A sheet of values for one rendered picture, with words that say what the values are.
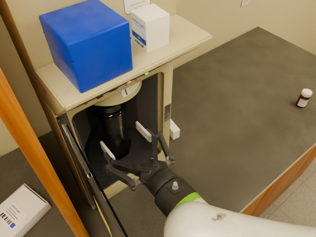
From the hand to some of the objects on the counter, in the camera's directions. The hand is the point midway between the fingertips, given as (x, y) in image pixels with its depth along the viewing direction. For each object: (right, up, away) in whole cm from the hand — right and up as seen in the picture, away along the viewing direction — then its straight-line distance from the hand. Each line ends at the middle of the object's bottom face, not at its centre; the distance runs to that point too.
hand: (122, 138), depth 78 cm
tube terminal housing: (-6, -10, +24) cm, 27 cm away
